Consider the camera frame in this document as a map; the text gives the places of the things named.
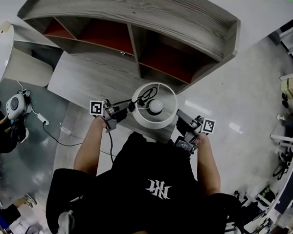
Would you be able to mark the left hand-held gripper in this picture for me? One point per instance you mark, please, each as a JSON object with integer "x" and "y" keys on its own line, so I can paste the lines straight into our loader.
{"x": 96, "y": 108}

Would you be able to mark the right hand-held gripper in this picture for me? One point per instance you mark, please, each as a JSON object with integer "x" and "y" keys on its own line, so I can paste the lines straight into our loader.
{"x": 209, "y": 127}

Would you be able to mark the white table lamp with shade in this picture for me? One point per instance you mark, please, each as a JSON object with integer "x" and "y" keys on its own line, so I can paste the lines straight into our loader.
{"x": 158, "y": 122}

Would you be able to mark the person's right forearm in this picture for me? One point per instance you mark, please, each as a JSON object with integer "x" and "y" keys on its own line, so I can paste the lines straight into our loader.
{"x": 208, "y": 166}

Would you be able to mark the person's left forearm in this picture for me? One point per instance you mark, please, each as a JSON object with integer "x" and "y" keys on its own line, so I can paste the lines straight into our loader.
{"x": 91, "y": 148}

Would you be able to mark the grey wooden desk with shelves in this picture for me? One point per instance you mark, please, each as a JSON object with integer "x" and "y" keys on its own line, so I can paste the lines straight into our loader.
{"x": 94, "y": 87}

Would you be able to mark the wooden cubby shelf unit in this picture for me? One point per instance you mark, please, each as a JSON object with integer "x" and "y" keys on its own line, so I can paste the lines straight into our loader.
{"x": 132, "y": 8}

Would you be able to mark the white power adapter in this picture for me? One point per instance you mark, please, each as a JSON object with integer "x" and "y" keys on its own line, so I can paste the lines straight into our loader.
{"x": 42, "y": 118}

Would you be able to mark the white rounded device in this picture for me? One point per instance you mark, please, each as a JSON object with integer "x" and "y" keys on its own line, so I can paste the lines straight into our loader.
{"x": 15, "y": 104}

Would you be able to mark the cardboard box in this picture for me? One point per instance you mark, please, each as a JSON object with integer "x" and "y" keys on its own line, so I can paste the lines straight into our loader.
{"x": 292, "y": 88}

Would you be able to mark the white cloth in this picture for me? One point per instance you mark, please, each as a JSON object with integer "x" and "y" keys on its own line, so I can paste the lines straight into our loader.
{"x": 66, "y": 222}

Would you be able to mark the white office table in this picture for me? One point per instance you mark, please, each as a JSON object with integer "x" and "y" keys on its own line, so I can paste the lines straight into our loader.
{"x": 292, "y": 41}

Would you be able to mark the white round table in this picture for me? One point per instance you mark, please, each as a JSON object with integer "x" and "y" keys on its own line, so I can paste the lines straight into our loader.
{"x": 3, "y": 52}

